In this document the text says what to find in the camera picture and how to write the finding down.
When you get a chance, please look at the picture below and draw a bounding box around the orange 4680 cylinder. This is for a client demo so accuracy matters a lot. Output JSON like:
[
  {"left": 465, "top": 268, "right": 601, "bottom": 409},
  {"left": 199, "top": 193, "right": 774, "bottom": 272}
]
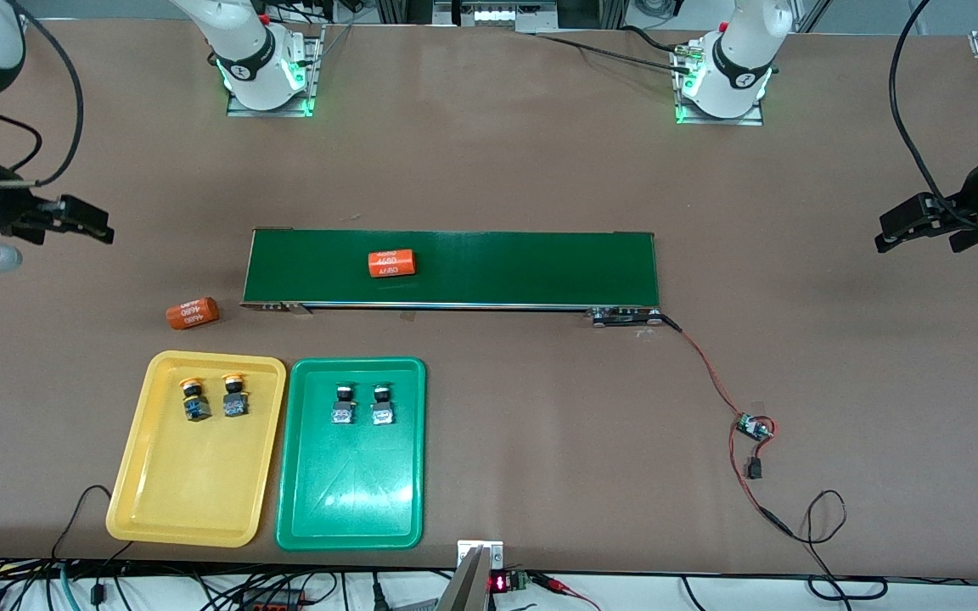
[
  {"left": 368, "top": 249, "right": 418, "bottom": 279},
  {"left": 166, "top": 296, "right": 221, "bottom": 332}
]

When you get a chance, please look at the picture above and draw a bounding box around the yellow push button switch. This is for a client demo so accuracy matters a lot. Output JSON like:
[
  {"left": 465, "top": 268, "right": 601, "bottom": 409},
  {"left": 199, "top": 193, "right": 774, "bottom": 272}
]
[
  {"left": 221, "top": 373, "right": 250, "bottom": 419},
  {"left": 178, "top": 377, "right": 212, "bottom": 423}
]

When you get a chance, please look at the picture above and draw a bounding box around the yellow plastic tray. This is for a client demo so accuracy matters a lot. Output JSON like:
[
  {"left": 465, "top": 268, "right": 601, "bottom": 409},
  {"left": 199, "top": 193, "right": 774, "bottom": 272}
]
[{"left": 106, "top": 350, "right": 288, "bottom": 549}]

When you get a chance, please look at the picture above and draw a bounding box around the green conveyor belt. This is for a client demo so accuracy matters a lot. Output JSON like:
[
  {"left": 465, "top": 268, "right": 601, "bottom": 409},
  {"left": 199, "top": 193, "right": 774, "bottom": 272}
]
[{"left": 240, "top": 227, "right": 664, "bottom": 328}]

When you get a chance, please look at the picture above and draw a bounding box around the green plastic tray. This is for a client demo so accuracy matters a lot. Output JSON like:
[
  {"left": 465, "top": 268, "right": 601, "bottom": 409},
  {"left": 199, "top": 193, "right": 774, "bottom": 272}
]
[{"left": 275, "top": 356, "right": 427, "bottom": 552}]

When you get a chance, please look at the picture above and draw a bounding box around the red connector block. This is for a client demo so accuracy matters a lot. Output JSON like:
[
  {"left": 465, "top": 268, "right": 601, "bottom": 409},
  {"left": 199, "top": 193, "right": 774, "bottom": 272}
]
[{"left": 239, "top": 591, "right": 305, "bottom": 611}]

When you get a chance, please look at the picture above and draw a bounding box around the red clip lead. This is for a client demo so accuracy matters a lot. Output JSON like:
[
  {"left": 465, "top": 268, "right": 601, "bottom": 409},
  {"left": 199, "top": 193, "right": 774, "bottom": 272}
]
[{"left": 531, "top": 572, "right": 602, "bottom": 611}]

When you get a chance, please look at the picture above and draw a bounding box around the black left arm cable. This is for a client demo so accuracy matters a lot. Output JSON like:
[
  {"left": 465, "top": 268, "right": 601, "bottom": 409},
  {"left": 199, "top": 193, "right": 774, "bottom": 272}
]
[{"left": 890, "top": 0, "right": 978, "bottom": 230}]

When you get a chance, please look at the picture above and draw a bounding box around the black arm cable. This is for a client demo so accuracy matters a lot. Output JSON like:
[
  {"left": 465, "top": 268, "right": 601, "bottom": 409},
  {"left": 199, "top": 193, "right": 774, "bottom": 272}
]
[
  {"left": 0, "top": 0, "right": 85, "bottom": 188},
  {"left": 890, "top": 0, "right": 978, "bottom": 230}
]

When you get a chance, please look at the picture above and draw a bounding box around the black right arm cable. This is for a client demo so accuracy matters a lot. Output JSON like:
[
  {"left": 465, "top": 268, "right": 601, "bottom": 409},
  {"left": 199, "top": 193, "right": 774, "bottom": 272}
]
[{"left": 0, "top": 0, "right": 85, "bottom": 188}]

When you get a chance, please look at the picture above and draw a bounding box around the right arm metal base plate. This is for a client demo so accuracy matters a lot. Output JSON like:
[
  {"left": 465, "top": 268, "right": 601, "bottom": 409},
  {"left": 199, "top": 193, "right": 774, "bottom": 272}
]
[{"left": 226, "top": 24, "right": 325, "bottom": 118}]

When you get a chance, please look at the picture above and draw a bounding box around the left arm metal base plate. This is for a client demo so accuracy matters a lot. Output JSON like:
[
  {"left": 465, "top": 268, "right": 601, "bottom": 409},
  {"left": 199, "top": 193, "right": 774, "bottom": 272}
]
[{"left": 672, "top": 41, "right": 767, "bottom": 127}]

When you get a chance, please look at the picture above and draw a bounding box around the red black twisted wire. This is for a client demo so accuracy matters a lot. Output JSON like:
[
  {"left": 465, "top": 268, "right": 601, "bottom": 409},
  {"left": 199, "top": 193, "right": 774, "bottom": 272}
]
[{"left": 657, "top": 312, "right": 797, "bottom": 539}]

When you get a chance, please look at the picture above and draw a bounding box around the thin black looped cable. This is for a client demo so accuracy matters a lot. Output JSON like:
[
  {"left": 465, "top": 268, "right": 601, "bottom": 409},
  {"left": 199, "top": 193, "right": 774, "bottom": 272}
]
[{"left": 790, "top": 490, "right": 889, "bottom": 602}]

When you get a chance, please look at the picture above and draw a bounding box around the black table cable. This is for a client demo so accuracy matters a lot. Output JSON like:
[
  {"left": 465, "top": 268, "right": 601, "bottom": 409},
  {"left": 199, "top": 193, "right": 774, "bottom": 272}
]
[{"left": 531, "top": 24, "right": 699, "bottom": 74}]

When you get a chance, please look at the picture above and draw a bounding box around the metal frame with light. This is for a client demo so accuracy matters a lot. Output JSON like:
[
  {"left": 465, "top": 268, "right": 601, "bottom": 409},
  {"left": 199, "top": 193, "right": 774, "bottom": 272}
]
[{"left": 431, "top": 0, "right": 559, "bottom": 35}]

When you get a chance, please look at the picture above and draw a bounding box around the grey metal camera mount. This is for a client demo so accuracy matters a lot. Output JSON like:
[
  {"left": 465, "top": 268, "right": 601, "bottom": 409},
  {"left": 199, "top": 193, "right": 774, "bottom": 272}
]
[{"left": 436, "top": 540, "right": 505, "bottom": 611}]

